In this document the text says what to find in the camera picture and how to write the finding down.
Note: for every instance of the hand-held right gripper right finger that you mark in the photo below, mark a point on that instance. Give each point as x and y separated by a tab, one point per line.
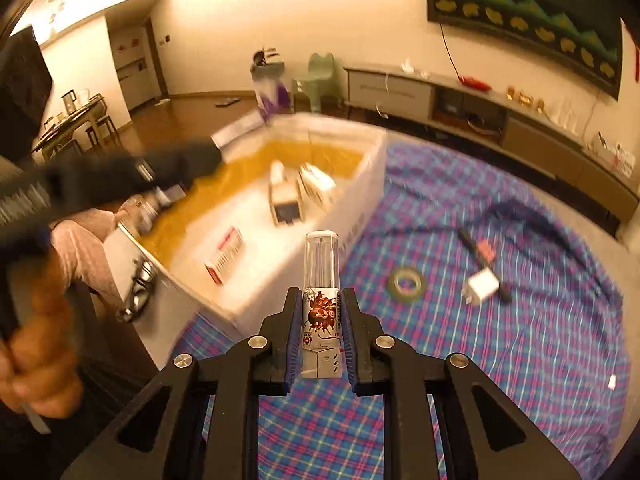
350	340

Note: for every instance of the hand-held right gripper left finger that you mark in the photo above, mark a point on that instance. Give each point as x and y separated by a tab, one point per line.
292	340

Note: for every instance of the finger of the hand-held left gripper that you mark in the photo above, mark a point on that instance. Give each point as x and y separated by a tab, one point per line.
185	160

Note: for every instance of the printed spray bottle clear cap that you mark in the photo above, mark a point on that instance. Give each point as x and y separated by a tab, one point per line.
322	320

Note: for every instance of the small silver metal object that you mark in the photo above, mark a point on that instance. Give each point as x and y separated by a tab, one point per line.
150	207

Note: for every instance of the gold square tin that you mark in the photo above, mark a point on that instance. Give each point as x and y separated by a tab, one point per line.
287	195

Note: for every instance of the white cardboard box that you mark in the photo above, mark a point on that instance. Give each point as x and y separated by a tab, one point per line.
350	220

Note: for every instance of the person's left hand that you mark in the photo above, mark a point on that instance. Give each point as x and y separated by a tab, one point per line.
40	360

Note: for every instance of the green tape roll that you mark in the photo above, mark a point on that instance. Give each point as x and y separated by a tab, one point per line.
395	285

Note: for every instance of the dark flat object on floor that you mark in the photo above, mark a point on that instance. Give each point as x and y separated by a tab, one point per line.
227	102

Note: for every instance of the pink clothing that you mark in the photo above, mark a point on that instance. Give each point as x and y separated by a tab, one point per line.
85	250

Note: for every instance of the wooden dining table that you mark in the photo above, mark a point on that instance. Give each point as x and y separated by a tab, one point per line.
65	122

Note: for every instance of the wooden dining chair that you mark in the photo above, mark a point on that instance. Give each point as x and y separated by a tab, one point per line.
102	130

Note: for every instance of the red and white box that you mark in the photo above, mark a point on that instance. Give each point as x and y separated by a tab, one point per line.
225	257

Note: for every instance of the white trash bin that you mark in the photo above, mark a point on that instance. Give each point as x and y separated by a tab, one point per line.
267	90

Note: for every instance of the electric kettle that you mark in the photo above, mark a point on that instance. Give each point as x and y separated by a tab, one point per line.
72	100

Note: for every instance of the small white box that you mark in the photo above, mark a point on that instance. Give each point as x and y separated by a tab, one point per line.
317	182

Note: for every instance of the shiny metal clip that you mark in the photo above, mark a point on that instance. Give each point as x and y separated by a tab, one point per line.
137	290

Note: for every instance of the white charger adapter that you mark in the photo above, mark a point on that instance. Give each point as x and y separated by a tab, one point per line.
482	287

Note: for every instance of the blue plaid cloth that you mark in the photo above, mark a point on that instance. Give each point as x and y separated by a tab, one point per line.
500	360

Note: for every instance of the black marker pen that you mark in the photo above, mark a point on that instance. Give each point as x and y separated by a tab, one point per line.
470	242

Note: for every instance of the green child chair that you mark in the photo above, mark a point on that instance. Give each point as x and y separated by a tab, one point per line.
317	77

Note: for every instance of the grey tv cabinet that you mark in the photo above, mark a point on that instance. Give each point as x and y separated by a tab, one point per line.
390	90

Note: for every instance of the small white scrap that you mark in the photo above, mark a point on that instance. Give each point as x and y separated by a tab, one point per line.
611	382

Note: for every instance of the red object on cabinet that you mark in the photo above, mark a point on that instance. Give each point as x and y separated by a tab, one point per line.
473	83

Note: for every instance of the clear plastic bottles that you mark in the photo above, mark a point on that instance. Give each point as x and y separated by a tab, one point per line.
567	114

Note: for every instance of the white pack with red label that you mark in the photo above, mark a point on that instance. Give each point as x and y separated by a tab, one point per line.
625	157

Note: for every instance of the black patterned wall hanging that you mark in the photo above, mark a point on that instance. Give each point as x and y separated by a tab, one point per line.
525	0

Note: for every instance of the red wall hanging strip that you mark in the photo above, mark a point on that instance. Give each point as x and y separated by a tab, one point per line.
637	62

